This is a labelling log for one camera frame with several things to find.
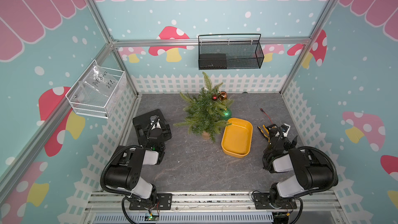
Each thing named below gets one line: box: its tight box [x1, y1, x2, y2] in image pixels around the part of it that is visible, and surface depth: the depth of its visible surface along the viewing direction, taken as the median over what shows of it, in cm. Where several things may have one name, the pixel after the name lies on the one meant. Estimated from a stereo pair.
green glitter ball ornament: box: [222, 108, 233, 119], surface depth 73 cm
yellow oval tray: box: [220, 117, 254, 159], surface depth 99 cm
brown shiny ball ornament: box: [220, 90, 228, 101], surface depth 75 cm
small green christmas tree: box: [173, 71, 235, 143], surface depth 77 cm
